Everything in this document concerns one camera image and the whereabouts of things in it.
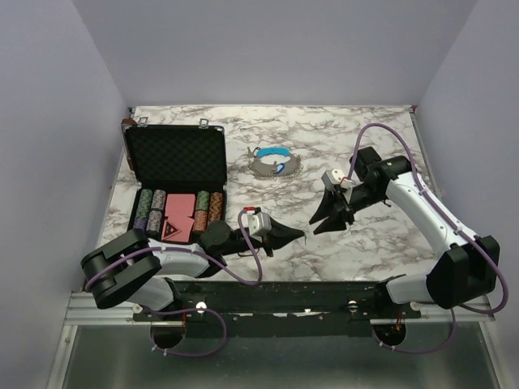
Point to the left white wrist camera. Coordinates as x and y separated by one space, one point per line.
259 224

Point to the green red chip stack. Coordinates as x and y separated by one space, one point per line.
202 201

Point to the aluminium frame rail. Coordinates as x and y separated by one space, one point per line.
109 349

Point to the pink playing card deck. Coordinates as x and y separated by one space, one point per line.
180 204

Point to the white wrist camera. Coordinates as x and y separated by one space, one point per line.
336 180
259 224

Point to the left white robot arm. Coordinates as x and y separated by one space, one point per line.
133 267

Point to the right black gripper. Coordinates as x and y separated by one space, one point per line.
336 220

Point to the orange lower chip stack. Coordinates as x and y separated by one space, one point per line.
200 221

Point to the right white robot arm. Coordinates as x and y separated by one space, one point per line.
465 266

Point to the blue silicone band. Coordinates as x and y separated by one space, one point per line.
268 151

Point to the purple poker chip stack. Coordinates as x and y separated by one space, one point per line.
140 224

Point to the black mounting base plate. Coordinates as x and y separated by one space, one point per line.
278 309

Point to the green poker chip stack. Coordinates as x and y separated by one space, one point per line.
144 204

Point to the black poker chip case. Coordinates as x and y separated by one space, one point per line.
180 159

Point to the grey poker chip stack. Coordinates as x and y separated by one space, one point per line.
158 200

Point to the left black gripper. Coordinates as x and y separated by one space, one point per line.
280 235

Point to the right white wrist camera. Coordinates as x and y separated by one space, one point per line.
336 180

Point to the grey lower chip stack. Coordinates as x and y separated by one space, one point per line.
153 226

